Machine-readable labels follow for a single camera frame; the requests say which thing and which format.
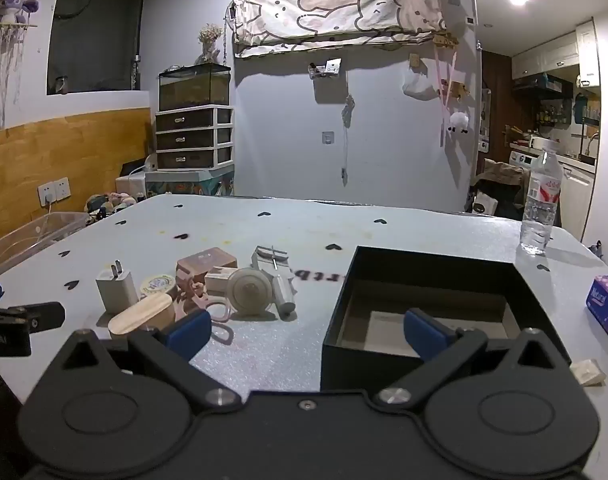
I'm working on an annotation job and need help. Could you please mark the hanging grey cable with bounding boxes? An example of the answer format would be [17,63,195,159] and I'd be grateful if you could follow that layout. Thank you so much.
[340,95,355,183]

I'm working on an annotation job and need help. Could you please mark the white wall bag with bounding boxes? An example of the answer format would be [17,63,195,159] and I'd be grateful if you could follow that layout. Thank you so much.
[403,67,437,97]

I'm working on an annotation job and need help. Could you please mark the white kitchen wall cabinets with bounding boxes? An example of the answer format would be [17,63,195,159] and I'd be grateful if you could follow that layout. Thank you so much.
[511,17,602,88]

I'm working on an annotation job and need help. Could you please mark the dried flower bunch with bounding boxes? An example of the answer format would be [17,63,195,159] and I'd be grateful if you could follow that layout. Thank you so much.
[199,24,223,65]

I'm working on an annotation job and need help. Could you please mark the white drawer unit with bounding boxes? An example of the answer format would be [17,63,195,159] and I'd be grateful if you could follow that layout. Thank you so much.
[155,105,235,171]

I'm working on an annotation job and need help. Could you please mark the dark window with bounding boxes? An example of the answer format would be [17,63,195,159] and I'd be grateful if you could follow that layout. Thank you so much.
[48,0,147,95]

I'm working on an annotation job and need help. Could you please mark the round yellow tape measure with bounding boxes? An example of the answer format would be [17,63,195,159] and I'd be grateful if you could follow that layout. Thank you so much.
[140,274,179,297]

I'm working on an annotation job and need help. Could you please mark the white washing machine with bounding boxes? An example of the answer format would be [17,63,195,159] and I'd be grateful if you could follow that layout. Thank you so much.
[509,147,540,171]

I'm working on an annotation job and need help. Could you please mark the black box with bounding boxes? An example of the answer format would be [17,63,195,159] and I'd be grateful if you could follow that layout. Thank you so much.
[320,246,572,392]

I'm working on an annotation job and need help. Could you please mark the small white box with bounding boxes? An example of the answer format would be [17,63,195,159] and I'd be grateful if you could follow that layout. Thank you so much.
[204,266,239,296]

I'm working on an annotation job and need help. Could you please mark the purple plush toy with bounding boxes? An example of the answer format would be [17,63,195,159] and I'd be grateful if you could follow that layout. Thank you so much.
[0,0,40,25]

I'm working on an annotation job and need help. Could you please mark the white wall power outlet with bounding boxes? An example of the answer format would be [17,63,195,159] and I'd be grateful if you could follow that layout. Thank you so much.
[38,177,72,207]

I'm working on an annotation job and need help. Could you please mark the chair with brown cloth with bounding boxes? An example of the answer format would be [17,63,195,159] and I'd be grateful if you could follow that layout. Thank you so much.
[466,159,532,221]

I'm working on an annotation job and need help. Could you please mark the white charger plug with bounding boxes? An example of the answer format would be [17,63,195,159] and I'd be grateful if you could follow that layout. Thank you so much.
[96,260,138,317]

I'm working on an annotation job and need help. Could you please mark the pink folding scissors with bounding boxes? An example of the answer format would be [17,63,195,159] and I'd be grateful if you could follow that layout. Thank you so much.
[175,270,233,343]

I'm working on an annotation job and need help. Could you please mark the white macrame hanging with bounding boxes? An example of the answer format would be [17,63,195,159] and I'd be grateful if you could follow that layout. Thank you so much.
[0,22,39,128]

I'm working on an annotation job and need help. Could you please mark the pink hanging ribbons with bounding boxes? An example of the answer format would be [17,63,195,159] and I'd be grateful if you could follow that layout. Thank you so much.
[434,45,460,148]

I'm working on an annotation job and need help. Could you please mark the pile of plush toys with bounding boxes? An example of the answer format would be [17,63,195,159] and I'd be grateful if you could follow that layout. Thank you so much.
[85,191,137,221]

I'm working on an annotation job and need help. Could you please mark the white round reel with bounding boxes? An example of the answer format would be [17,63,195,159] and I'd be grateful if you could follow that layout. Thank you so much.
[227,266,275,317]

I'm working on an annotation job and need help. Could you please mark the white appliance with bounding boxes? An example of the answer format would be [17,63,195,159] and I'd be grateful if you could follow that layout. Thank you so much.
[116,157,157,196]

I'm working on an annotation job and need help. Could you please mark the glass fish tank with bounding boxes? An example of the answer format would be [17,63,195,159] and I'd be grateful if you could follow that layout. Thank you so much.
[158,63,232,111]

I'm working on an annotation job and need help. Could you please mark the white crumpled paper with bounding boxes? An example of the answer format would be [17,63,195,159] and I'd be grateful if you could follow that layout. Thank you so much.
[569,358,607,387]

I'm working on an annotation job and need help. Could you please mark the printed blanket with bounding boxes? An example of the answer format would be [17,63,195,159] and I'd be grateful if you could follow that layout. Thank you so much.
[231,0,447,58]

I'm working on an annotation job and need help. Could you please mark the clear plastic bin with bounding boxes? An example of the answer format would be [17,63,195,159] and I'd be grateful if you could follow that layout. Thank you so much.
[0,211,90,281]

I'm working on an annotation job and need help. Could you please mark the brown rectangular block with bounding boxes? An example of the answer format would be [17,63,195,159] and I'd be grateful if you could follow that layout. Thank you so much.
[177,248,237,286]

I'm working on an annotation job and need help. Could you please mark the wall clip holder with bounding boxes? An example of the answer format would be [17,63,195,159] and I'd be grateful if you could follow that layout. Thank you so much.
[308,57,342,80]

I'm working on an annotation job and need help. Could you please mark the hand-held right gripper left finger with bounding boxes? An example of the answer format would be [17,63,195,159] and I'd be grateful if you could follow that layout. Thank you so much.
[58,308,243,413]

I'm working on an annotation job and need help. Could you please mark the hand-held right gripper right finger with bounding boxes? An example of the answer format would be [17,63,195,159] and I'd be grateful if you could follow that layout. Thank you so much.
[376,308,570,408]

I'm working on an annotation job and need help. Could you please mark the white plastic printed part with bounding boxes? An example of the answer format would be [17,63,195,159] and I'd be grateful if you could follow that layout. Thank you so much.
[251,245,297,318]

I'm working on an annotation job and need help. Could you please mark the purple floral tissue pack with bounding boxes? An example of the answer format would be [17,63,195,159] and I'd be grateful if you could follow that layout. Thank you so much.
[585,274,608,353]

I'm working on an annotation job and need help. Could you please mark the oval wooden box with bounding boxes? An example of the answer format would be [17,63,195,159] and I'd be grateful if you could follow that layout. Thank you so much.
[108,292,177,337]

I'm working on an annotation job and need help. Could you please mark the clear water bottle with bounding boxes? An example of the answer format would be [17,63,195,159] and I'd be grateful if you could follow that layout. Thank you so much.
[520,140,565,256]

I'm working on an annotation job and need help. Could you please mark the teal patterned cabinet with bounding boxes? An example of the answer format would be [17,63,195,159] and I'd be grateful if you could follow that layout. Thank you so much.
[144,165,235,197]

